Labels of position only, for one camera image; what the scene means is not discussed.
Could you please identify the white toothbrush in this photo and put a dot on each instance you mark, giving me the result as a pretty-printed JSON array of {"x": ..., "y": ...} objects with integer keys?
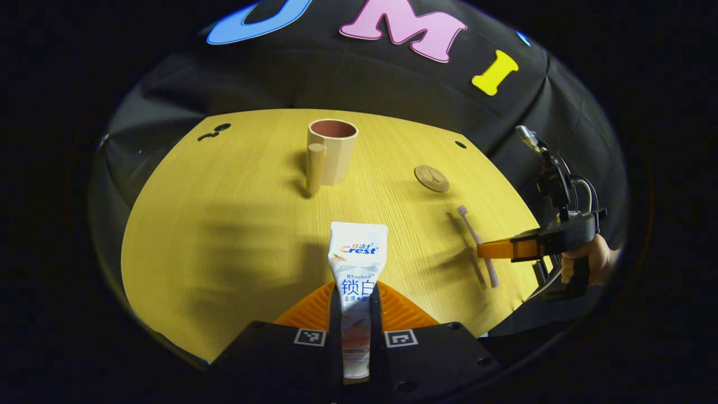
[{"x": 477, "y": 238}]

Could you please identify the round brown coaster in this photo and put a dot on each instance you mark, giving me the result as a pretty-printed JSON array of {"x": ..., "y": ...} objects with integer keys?
[{"x": 432, "y": 178}]

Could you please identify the black backdrop cloth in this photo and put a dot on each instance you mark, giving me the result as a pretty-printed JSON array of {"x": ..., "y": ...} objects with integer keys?
[{"x": 280, "y": 78}]

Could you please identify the wooden desktop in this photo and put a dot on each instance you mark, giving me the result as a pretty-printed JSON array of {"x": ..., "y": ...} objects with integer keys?
[{"x": 224, "y": 235}]

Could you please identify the beige cup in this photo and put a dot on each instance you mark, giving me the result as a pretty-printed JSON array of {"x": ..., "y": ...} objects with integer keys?
[{"x": 331, "y": 151}]

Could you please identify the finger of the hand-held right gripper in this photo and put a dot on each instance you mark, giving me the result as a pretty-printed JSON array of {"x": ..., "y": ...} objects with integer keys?
[{"x": 499, "y": 249}]

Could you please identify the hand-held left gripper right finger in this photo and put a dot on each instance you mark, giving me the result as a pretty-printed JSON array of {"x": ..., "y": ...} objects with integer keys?
[{"x": 426, "y": 359}]

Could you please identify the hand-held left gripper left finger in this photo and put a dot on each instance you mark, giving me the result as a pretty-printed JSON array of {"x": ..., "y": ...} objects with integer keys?
[{"x": 280, "y": 359}]

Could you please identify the white toothpaste tube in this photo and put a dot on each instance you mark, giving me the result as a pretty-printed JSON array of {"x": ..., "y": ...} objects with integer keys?
[{"x": 359, "y": 264}]

